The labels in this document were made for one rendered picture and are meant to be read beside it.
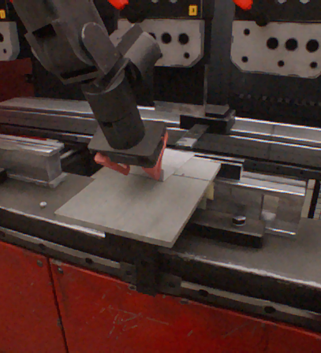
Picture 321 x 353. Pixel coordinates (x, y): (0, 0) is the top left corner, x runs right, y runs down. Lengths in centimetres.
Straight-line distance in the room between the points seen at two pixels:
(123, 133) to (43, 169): 43
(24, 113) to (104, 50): 83
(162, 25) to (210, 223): 36
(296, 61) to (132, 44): 25
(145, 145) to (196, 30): 22
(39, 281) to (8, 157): 32
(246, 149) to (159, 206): 45
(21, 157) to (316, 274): 69
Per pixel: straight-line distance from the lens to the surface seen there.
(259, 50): 58
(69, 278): 82
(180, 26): 60
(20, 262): 90
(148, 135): 50
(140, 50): 48
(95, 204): 53
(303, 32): 57
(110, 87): 42
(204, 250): 64
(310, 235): 72
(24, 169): 91
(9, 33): 80
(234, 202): 68
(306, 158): 91
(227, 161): 67
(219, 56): 116
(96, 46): 40
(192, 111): 66
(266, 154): 91
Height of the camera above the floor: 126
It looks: 26 degrees down
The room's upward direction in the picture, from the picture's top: straight up
